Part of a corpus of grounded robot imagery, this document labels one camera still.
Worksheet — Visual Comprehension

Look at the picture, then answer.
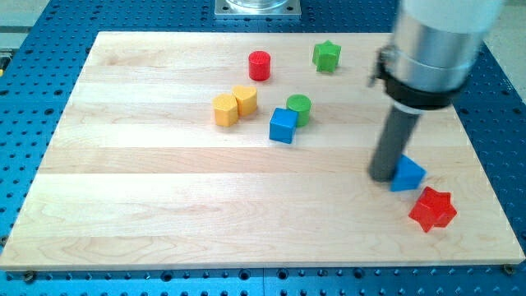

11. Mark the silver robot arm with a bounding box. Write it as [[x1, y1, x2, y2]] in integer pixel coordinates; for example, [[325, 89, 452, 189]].
[[371, 0, 505, 114]]

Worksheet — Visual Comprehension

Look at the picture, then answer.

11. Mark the blue cube block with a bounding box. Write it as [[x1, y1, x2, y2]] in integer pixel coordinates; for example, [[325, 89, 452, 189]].
[[269, 108, 298, 144]]

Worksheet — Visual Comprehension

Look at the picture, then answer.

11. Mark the blue triangle block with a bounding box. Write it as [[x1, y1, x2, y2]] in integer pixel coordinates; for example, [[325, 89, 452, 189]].
[[390, 155, 427, 192]]

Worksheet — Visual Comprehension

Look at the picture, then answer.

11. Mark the yellow heart block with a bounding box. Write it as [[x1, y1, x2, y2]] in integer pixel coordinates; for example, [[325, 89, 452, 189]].
[[232, 86, 257, 117]]

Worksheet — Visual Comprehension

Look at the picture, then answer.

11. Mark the yellow pentagon block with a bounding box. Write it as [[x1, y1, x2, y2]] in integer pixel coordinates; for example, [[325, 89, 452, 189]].
[[212, 94, 238, 127]]

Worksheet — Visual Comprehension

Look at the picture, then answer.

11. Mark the green cylinder block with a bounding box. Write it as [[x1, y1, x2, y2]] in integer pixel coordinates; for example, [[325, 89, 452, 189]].
[[286, 94, 311, 127]]

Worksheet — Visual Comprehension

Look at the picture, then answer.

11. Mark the wooden board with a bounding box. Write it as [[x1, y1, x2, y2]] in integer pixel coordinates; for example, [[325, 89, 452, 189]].
[[1, 32, 524, 271]]

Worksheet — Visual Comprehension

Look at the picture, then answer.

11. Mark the red cylinder block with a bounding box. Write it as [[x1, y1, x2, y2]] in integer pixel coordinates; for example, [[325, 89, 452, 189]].
[[248, 51, 271, 81]]

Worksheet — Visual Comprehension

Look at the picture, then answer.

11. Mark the green star block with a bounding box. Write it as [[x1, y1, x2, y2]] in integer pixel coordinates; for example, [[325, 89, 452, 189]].
[[312, 40, 341, 72]]

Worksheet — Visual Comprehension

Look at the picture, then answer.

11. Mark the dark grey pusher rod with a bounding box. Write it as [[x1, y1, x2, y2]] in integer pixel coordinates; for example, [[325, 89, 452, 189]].
[[368, 103, 423, 182]]

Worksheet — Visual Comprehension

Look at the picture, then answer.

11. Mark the red star block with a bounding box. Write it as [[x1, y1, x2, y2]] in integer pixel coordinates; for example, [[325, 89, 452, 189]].
[[408, 187, 457, 233]]

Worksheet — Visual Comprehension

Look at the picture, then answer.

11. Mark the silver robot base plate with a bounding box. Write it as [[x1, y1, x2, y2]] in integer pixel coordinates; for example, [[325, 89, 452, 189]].
[[214, 0, 302, 19]]

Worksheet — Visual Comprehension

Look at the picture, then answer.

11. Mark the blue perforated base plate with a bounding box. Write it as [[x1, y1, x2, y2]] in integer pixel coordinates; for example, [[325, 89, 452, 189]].
[[1, 1, 525, 295]]

